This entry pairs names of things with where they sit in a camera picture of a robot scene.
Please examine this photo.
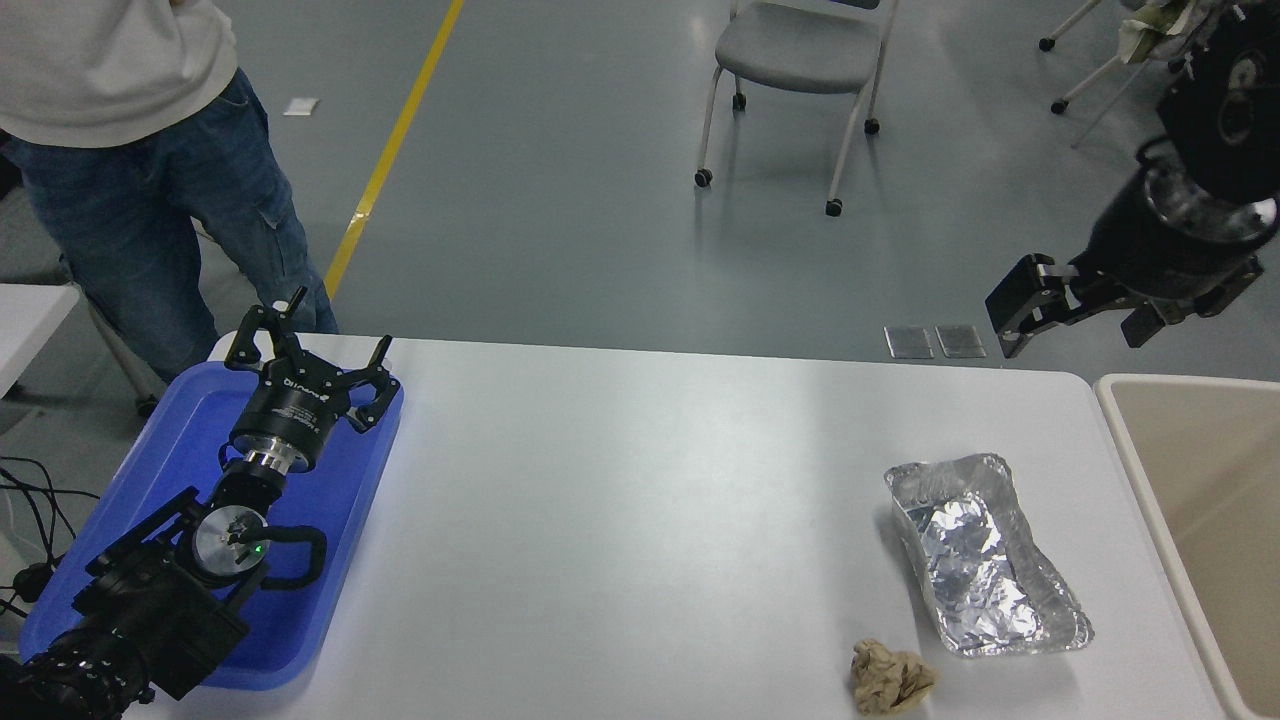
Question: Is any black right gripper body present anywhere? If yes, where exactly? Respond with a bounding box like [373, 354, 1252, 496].
[1074, 172, 1273, 300]

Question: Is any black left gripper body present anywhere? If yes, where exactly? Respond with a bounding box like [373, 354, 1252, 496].
[230, 360, 354, 471]

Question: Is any blue plastic tray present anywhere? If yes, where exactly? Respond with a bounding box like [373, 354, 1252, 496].
[18, 360, 406, 693]

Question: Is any large pale bin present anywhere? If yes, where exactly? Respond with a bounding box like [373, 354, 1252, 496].
[1095, 376, 1280, 720]

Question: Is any white-legged wheeled chair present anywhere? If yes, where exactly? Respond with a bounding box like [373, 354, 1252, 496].
[1038, 0, 1186, 151]

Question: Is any beige cloth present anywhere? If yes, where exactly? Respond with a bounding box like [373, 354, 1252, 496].
[1118, 0, 1206, 63]

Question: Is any small white table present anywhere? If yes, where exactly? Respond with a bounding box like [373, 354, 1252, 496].
[0, 284, 81, 436]

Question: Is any crumpled silver foil tray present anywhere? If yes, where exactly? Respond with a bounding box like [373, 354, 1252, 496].
[882, 453, 1094, 657]

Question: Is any person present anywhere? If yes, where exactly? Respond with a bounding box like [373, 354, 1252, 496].
[0, 0, 339, 386]

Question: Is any grey chair with white legs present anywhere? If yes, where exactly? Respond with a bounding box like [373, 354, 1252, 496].
[694, 0, 898, 219]

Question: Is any crumpled tan paper ball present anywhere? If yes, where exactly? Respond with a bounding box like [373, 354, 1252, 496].
[850, 637, 939, 717]

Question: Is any black cable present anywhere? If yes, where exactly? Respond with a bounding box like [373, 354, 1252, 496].
[0, 456, 101, 563]

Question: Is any black cable plug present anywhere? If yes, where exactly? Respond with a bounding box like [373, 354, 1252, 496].
[10, 562, 57, 607]

